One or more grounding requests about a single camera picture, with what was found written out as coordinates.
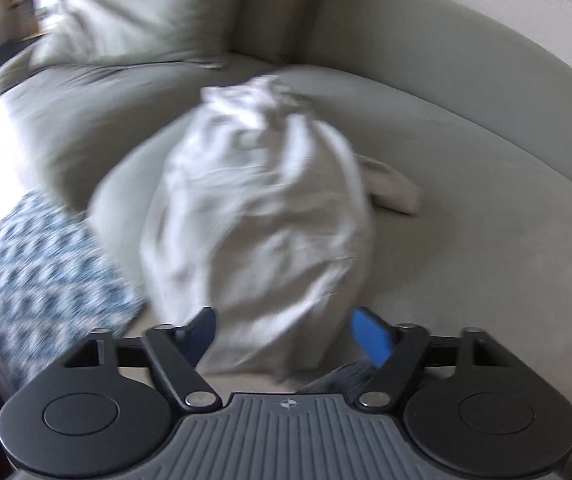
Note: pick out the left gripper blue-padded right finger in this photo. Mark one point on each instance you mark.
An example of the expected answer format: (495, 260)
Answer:
(395, 350)

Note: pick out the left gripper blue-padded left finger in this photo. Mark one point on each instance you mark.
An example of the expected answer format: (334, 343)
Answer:
(174, 352)

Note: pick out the white garment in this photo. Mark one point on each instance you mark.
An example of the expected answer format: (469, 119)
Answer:
(262, 216)

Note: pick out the blue white patterned rug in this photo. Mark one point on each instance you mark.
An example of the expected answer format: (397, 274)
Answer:
(56, 285)

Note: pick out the beige folded cloth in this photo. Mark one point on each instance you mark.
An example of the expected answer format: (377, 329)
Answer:
(388, 188)

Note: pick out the grey-green sofa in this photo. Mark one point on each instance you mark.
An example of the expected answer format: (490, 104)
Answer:
(478, 116)

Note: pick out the grey sofa cushion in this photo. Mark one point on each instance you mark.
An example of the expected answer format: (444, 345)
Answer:
(132, 32)

